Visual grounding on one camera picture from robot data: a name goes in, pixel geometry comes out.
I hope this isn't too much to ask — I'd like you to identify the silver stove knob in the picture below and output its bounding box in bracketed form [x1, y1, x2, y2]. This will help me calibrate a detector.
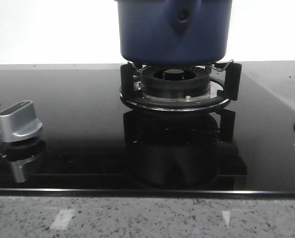
[0, 100, 43, 143]

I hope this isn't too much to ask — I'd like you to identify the black burner head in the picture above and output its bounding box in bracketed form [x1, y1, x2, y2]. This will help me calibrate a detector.
[141, 66, 210, 99]

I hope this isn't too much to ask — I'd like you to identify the black glass gas hob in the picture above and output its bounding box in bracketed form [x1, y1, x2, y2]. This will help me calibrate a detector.
[0, 61, 295, 198]

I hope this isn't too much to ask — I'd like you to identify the black pot support ring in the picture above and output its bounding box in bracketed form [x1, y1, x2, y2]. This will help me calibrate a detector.
[118, 62, 242, 112]

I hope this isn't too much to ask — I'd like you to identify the wire pot reducer stand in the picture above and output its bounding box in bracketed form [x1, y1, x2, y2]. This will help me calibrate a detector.
[127, 59, 234, 73]

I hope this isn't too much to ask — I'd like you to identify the blue cooking pot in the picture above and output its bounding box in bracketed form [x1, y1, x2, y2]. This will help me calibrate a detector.
[117, 0, 232, 66]

